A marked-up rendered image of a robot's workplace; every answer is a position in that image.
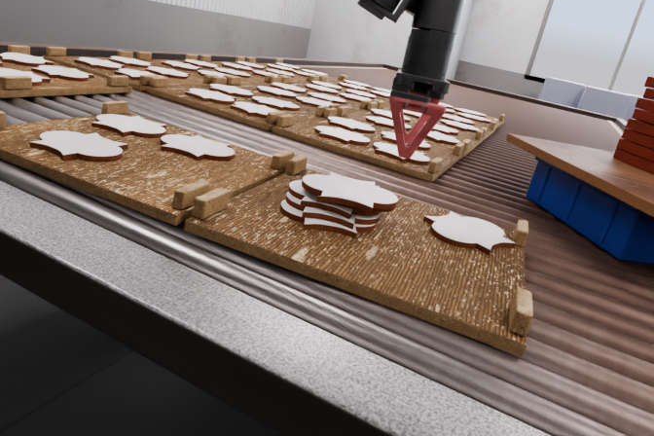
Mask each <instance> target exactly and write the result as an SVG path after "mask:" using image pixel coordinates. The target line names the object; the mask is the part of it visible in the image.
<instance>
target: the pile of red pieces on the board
mask: <svg viewBox="0 0 654 436"><path fill-rule="evenodd" d="M644 86H645V87H647V88H646V90H645V92H644V95H643V98H640V97H639V98H638V99H637V102H636V106H635V108H638V109H635V111H634V113H633V115H632V118H631V119H628V122H627V124H626V128H625V130H624V132H623V135H622V138H624V139H621V138H620V139H619V142H618V144H617V147H616V148H618V149H616V150H615V153H614V155H613V158H614V159H616V160H619V161H621V162H624V163H626V164H630V165H632V166H635V167H637V168H640V169H642V170H644V171H647V172H649V173H652V174H654V77H647V79H646V82H645V84H644ZM650 88H652V89H650ZM644 98H647V99H644ZM649 99H651V100H649ZM641 109H642V110H641Z"/></svg>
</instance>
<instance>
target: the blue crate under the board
mask: <svg viewBox="0 0 654 436"><path fill-rule="evenodd" d="M535 159H536V160H537V161H538V163H537V166H536V169H535V171H534V173H533V176H532V179H531V182H530V185H529V188H528V190H527V197H528V198H529V199H531V200H533V201H534V202H535V203H537V204H538V205H540V206H541V207H543V208H544V209H546V210H547V211H549V212H550V213H552V214H553V215H555V216H556V217H557V218H559V219H560V220H562V221H563V222H565V223H566V224H567V225H568V226H570V227H571V228H573V229H574V230H575V231H577V232H578V233H580V234H581V235H583V236H585V237H586V238H588V239H589V240H591V241H592V242H593V243H595V244H596V245H598V246H599V247H601V248H602V249H604V250H605V251H607V252H608V253H610V254H611V255H612V256H614V257H615V258H617V259H618V260H625V261H633V262H641V263H648V264H654V217H652V216H650V215H648V214H646V213H644V212H642V211H640V210H638V209H636V208H634V207H633V206H631V205H629V204H627V203H625V202H623V201H621V200H618V199H616V198H614V197H613V196H611V195H610V194H608V193H606V192H604V191H602V190H600V189H598V188H596V187H594V186H592V185H590V184H588V183H586V182H584V181H583V180H581V179H579V178H577V177H575V176H573V175H571V174H569V173H567V172H565V171H563V170H561V169H559V168H558V167H556V166H554V165H552V164H550V163H547V162H545V161H543V160H541V159H539V158H537V157H535Z"/></svg>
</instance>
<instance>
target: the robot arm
mask: <svg viewBox="0 0 654 436"><path fill-rule="evenodd" d="M400 1H401V0H359V1H358V2H357V4H358V5H359V6H360V7H362V8H363V9H365V10H366V11H368V12H369V13H371V14H372V15H374V16H375V17H377V18H379V19H380V20H383V18H384V17H386V18H388V19H390V20H391V21H393V22H394V23H396V22H397V20H398V19H399V18H400V17H401V15H403V13H404V12H407V13H408V14H409V15H411V16H412V17H413V21H412V25H411V27H412V30H411V34H410V35H409V38H408V43H407V47H406V51H405V55H404V59H403V64H402V68H401V69H399V70H398V71H397V73H396V75H395V77H394V80H393V85H392V89H391V92H390V96H389V103H390V109H391V115H392V121H393V126H394V131H395V138H396V144H397V150H398V156H399V157H401V158H405V159H409V158H410V157H411V156H412V155H413V154H414V152H415V151H416V150H417V148H418V146H419V145H420V144H421V142H422V141H423V140H424V138H425V137H426V136H427V135H428V133H429V132H430V131H431V130H432V129H433V128H434V127H435V125H436V124H437V123H438V121H439V120H440V119H441V118H442V116H443V115H444V114H445V112H446V110H447V106H444V105H439V102H440V101H441V100H444V97H445V94H448V91H449V87H450V82H449V81H447V80H446V79H445V78H446V74H447V70H448V67H449V63H450V59H451V55H452V51H453V47H454V37H455V35H456V33H457V29H458V26H459V22H460V18H461V14H462V10H463V6H464V2H465V0H402V2H401V4H400V5H399V7H398V8H397V10H396V12H395V13H394V14H393V12H394V11H395V9H396V7H397V6H398V4H399V3H400ZM415 28H417V29H415ZM403 110H407V111H412V112H416V113H421V116H420V117H419V119H418V121H417V122H416V124H415V125H414V127H413V128H412V130H411V131H410V132H409V133H407V132H406V128H405V120H404V113H403ZM428 118H429V119H428ZM427 119H428V120H427ZM405 144H410V146H406V145H405Z"/></svg>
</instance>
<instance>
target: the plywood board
mask: <svg viewBox="0 0 654 436"><path fill-rule="evenodd" d="M506 141H508V142H510V143H511V144H513V145H515V146H517V147H519V148H521V149H523V150H525V151H527V152H529V153H531V154H533V155H534V156H535V157H537V158H539V159H541V160H543V161H545V162H547V163H549V164H552V165H554V166H556V167H558V168H559V169H561V170H563V171H565V172H567V173H569V174H571V175H573V176H575V177H577V178H579V179H581V180H583V181H584V182H586V183H588V184H590V185H592V186H594V187H596V188H598V189H600V190H602V191H604V192H606V193H608V194H610V195H611V196H613V197H614V198H616V199H618V200H621V201H623V202H625V203H627V204H629V205H631V206H633V207H634V208H636V209H638V210H640V211H642V212H644V213H646V214H648V215H650V216H652V217H654V174H652V173H649V172H647V171H644V170H642V169H640V168H637V167H635V166H632V165H630V164H627V163H624V162H621V161H619V160H616V159H614V158H613V155H614V153H615V152H610V151H605V150H600V149H594V148H589V147H583V146H577V145H572V144H566V143H561V142H556V141H550V140H544V139H539V138H533V137H527V136H522V135H517V134H511V133H508V135H507V138H506Z"/></svg>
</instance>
